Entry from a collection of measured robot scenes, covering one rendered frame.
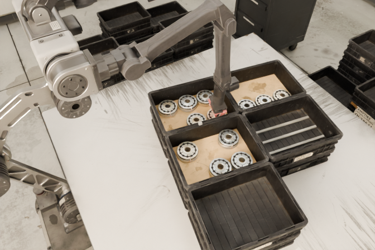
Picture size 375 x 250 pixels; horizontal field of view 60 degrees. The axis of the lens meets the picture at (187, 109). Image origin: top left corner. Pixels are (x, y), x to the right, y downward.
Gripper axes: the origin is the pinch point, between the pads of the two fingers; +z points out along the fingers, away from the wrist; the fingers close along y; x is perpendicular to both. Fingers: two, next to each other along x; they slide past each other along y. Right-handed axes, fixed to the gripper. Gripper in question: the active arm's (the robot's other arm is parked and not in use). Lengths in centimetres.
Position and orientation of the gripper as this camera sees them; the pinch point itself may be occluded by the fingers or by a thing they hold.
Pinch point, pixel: (215, 114)
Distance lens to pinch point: 169.3
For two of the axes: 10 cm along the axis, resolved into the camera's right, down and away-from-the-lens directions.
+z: -0.4, 6.8, 7.3
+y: -2.7, -7.2, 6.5
